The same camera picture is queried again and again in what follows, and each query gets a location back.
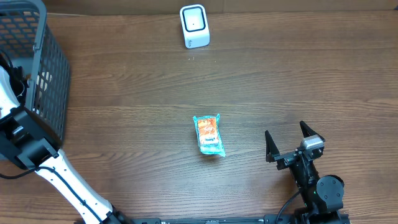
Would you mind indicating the teal orange snack pack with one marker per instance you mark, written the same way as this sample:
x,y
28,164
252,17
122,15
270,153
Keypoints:
x,y
208,135

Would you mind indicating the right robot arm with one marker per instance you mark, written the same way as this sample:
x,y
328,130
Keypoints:
x,y
319,199

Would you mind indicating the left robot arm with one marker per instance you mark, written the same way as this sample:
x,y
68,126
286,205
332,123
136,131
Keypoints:
x,y
30,144

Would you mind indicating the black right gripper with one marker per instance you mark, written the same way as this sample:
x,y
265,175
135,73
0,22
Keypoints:
x,y
290,156

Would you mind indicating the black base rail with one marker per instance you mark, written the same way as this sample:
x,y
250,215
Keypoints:
x,y
205,221

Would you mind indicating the grey plastic shopping basket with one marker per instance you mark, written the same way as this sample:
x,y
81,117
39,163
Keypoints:
x,y
28,41

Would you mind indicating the white barcode scanner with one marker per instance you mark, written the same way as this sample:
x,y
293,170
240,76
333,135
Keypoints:
x,y
195,27

